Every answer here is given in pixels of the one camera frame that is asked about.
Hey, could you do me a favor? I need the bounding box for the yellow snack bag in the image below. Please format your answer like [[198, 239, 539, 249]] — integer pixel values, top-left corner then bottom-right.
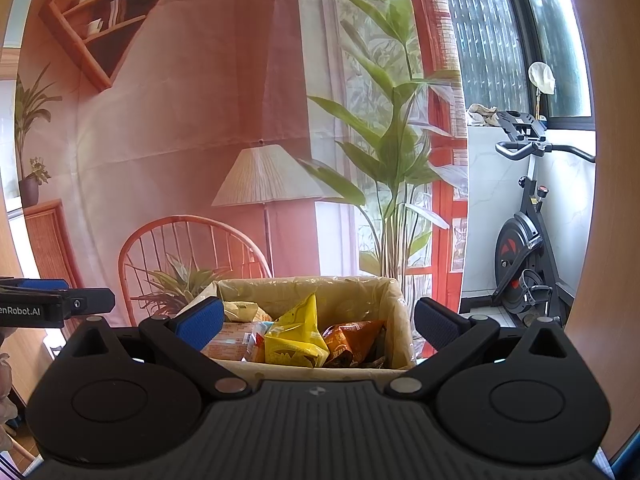
[[264, 294, 331, 368]]

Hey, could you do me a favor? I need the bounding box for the cardboard box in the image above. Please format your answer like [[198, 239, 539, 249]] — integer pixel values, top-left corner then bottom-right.
[[175, 275, 418, 371]]

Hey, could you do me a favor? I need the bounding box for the white cloth on stick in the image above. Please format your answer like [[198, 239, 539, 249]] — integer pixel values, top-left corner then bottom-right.
[[529, 61, 557, 121]]

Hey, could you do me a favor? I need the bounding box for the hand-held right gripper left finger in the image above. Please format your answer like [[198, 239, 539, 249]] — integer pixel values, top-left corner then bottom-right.
[[65, 296, 253, 401]]

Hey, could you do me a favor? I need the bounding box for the wall poster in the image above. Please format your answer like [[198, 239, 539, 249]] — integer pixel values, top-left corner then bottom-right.
[[15, 0, 471, 331]]

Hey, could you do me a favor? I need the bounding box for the wooden door frame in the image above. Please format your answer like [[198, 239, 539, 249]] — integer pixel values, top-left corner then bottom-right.
[[560, 0, 640, 461]]

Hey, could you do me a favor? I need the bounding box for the orange snack bag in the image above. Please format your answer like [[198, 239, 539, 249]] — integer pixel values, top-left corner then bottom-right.
[[322, 320, 388, 368]]

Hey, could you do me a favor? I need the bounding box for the black exercise bike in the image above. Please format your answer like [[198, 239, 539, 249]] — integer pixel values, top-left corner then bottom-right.
[[492, 110, 596, 328]]

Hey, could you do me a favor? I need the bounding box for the peach snack packet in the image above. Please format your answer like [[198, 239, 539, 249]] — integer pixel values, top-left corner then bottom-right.
[[202, 321, 266, 361]]

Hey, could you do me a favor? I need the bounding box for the blue curtain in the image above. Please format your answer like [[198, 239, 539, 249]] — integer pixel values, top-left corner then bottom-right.
[[592, 435, 640, 480]]

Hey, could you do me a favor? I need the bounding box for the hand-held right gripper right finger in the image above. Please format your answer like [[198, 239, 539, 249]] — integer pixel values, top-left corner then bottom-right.
[[382, 296, 573, 401]]

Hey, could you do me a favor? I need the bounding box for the beige snack bag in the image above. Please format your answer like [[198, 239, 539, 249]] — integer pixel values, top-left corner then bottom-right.
[[222, 301, 273, 323]]

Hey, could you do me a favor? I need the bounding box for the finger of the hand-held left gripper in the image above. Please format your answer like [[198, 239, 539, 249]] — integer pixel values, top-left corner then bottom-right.
[[62, 287, 115, 320], [0, 279, 69, 292]]

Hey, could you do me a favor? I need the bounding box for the dark framed window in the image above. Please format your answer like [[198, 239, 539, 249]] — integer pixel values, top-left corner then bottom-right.
[[440, 0, 598, 133]]

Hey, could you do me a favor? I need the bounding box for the crumpled cloth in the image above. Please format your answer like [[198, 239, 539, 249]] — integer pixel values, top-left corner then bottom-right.
[[466, 104, 501, 128]]

